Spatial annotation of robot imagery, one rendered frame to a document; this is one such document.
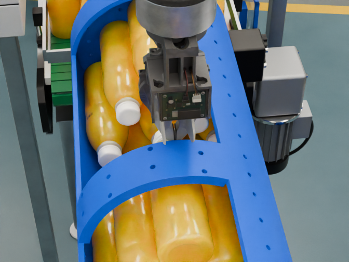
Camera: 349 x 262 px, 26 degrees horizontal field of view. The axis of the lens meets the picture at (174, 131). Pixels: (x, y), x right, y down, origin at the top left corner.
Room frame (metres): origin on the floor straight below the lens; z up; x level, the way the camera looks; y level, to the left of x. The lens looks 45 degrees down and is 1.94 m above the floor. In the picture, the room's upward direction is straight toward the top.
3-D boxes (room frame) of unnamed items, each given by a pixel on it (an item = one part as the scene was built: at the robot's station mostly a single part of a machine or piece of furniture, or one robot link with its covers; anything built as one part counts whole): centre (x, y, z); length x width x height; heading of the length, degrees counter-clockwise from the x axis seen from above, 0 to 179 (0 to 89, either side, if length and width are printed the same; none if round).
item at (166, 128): (0.69, 0.01, 1.27); 0.06 x 0.03 x 0.09; 7
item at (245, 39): (1.22, -0.14, 0.95); 0.10 x 0.07 x 0.10; 97
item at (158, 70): (0.69, 0.00, 1.37); 0.09 x 0.08 x 0.12; 7
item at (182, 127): (0.70, -0.02, 1.27); 0.06 x 0.03 x 0.09; 7
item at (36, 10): (1.35, 0.30, 0.94); 0.03 x 0.02 x 0.08; 7
